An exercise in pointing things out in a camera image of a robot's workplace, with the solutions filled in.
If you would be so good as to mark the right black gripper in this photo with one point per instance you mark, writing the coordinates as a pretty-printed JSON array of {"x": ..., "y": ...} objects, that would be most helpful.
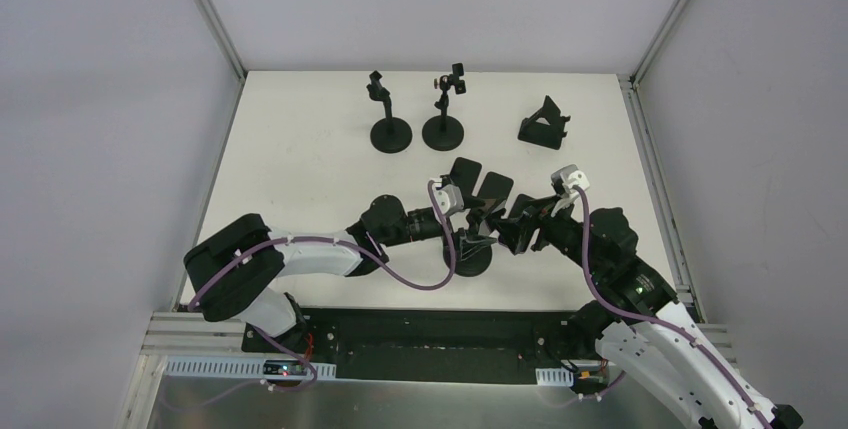
[{"x": 530, "y": 228}]

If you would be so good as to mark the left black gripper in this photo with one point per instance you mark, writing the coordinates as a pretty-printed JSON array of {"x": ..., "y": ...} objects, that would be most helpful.
[{"x": 460, "y": 215}]

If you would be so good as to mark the black phone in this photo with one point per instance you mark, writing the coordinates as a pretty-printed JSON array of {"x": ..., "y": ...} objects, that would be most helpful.
[
  {"x": 487, "y": 214},
  {"x": 495, "y": 189}
]

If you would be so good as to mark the black folding phone stand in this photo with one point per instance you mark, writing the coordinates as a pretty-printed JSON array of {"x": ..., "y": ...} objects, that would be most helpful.
[{"x": 546, "y": 127}]

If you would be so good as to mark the black round-base phone stand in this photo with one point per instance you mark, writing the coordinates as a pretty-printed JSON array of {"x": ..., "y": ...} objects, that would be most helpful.
[{"x": 390, "y": 134}]

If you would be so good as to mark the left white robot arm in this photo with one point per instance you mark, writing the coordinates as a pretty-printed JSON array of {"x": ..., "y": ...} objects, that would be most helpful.
[{"x": 232, "y": 270}]

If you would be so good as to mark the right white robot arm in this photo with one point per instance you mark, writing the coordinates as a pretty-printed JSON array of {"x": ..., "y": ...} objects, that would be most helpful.
[{"x": 636, "y": 320}]

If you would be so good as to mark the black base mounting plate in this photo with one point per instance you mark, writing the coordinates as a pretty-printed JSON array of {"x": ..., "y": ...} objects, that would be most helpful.
[{"x": 485, "y": 347}]

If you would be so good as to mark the right white cable duct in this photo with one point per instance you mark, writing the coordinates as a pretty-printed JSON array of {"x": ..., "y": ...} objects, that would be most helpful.
[{"x": 554, "y": 377}]

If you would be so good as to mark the white cable duct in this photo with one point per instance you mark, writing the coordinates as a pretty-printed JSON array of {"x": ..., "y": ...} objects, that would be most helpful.
[
  {"x": 554, "y": 377},
  {"x": 285, "y": 369}
]

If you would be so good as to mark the left white cable duct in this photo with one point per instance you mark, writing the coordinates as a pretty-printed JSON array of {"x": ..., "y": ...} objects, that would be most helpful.
[{"x": 285, "y": 369}]

